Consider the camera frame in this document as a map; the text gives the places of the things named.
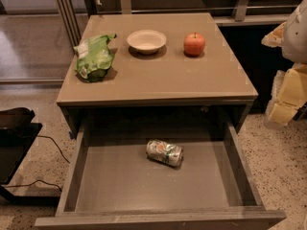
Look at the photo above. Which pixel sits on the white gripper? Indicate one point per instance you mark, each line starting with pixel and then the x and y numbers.
pixel 295 37

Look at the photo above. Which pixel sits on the crushed 7up soda can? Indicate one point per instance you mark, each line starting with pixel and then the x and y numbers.
pixel 164 152

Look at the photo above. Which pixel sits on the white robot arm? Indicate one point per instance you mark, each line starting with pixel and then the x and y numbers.
pixel 294 45

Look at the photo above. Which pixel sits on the grey cabinet counter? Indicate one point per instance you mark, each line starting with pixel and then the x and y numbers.
pixel 215 77

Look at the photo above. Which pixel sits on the open grey top drawer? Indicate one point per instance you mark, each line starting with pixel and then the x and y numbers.
pixel 112 183

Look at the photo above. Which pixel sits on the red apple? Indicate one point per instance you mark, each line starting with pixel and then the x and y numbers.
pixel 194 44

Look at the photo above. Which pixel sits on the white paper bowl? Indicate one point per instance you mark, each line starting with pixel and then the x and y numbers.
pixel 146 42

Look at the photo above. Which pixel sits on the green chip bag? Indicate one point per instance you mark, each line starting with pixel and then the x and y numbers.
pixel 94 58

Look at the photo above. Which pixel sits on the black furniture piece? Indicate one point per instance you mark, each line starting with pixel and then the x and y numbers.
pixel 17 134

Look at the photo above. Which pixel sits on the metal shelf frame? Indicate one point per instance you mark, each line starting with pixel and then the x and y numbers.
pixel 226 12

